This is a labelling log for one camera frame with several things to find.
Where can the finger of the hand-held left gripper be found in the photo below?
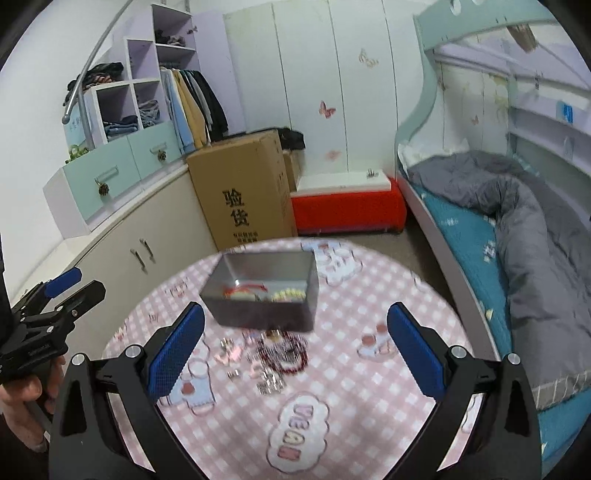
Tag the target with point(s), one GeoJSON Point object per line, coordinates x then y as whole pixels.
{"type": "Point", "coordinates": [85, 295]}
{"type": "Point", "coordinates": [64, 281]}

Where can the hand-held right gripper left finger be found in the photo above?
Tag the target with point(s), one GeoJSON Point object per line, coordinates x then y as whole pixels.
{"type": "Point", "coordinates": [178, 355]}

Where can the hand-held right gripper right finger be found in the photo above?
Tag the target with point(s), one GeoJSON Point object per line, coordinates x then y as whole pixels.
{"type": "Point", "coordinates": [413, 350]}

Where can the small silver jewelry piece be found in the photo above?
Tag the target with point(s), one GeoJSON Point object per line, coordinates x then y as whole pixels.
{"type": "Point", "coordinates": [233, 374]}
{"type": "Point", "coordinates": [226, 344]}

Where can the grey metal tin box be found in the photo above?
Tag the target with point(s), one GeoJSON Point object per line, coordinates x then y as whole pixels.
{"type": "Point", "coordinates": [258, 314]}

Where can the person's left hand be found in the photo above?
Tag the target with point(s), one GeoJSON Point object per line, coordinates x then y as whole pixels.
{"type": "Point", "coordinates": [16, 399]}

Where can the beige low cabinet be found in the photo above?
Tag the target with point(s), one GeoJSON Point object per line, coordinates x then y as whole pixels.
{"type": "Point", "coordinates": [115, 240]}

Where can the pink checked cartoon tablecloth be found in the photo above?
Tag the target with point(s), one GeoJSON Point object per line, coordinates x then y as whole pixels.
{"type": "Point", "coordinates": [341, 332]}

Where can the teal drawer with pinecone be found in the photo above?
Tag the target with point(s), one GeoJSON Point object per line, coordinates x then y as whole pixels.
{"type": "Point", "coordinates": [101, 184]}
{"type": "Point", "coordinates": [154, 145]}

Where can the green plant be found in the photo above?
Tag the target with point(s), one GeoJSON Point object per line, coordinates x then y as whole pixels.
{"type": "Point", "coordinates": [77, 152]}

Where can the teal bed sheet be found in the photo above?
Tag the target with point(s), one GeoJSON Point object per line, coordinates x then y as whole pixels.
{"type": "Point", "coordinates": [466, 230]}

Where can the red ottoman with white top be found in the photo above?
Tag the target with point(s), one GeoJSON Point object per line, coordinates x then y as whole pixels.
{"type": "Point", "coordinates": [346, 207]}

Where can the folded blue clothes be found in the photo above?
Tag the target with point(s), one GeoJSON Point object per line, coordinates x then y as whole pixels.
{"type": "Point", "coordinates": [120, 128]}

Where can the large cardboard box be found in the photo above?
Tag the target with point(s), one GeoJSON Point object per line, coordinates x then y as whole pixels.
{"type": "Point", "coordinates": [240, 194]}

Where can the grey quilt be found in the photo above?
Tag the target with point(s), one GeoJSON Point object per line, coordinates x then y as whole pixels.
{"type": "Point", "coordinates": [545, 230]}

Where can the folded jeans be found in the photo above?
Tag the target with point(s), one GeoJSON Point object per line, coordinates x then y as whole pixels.
{"type": "Point", "coordinates": [150, 113]}

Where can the white pillow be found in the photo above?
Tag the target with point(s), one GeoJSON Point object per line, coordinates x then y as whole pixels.
{"type": "Point", "coordinates": [415, 154]}

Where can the light blue hanging garment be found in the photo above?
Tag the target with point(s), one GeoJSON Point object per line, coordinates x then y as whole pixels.
{"type": "Point", "coordinates": [178, 115]}

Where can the pile of dark clothes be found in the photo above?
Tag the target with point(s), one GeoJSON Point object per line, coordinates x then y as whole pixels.
{"type": "Point", "coordinates": [97, 76]}

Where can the pale pink butterfly sticker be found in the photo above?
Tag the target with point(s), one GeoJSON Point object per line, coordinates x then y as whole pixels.
{"type": "Point", "coordinates": [333, 154]}

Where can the small cardboard box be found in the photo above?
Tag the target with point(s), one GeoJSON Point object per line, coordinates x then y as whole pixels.
{"type": "Point", "coordinates": [292, 170]}

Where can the curved metal pole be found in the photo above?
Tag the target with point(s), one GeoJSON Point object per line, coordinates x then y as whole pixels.
{"type": "Point", "coordinates": [90, 60]}

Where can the black hanging garment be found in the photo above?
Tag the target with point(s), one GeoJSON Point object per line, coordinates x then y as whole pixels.
{"type": "Point", "coordinates": [214, 106]}

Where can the purple white cubby shelf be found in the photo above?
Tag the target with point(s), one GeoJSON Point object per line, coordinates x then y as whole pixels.
{"type": "Point", "coordinates": [138, 60]}

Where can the black bag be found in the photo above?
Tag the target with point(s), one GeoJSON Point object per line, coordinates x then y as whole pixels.
{"type": "Point", "coordinates": [293, 138]}

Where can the dark folded clothes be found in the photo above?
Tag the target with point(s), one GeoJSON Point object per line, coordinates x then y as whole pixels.
{"type": "Point", "coordinates": [171, 38]}

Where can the yellow butterfly sticker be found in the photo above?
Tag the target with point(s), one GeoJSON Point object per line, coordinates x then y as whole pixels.
{"type": "Point", "coordinates": [368, 57]}

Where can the white wardrobe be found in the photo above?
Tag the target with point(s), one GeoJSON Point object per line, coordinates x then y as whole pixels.
{"type": "Point", "coordinates": [314, 69]}

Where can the bunk bed frame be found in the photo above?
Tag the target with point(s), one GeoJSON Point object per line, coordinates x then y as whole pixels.
{"type": "Point", "coordinates": [431, 230]}

